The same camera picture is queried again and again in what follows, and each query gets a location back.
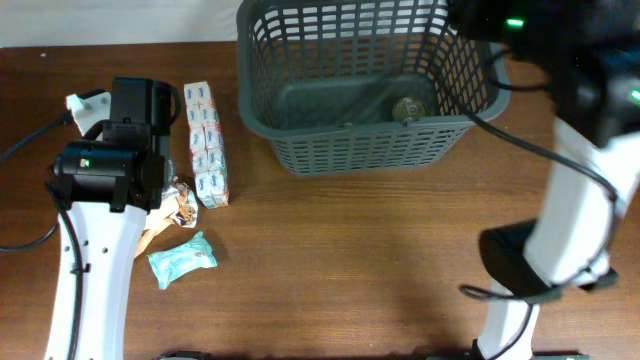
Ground grey plastic shopping basket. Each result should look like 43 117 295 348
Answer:
236 0 510 176

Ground silver tin can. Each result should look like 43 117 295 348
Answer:
392 97 430 123

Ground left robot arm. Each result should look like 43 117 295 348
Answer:
44 77 181 359

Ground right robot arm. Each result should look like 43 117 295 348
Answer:
448 0 639 359

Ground Kleenex tissue multipack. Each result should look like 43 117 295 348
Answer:
183 82 229 209

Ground crumpled beige snack bag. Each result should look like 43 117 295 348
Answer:
135 177 198 257

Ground teal wet wipes packet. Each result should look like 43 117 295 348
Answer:
147 232 218 290

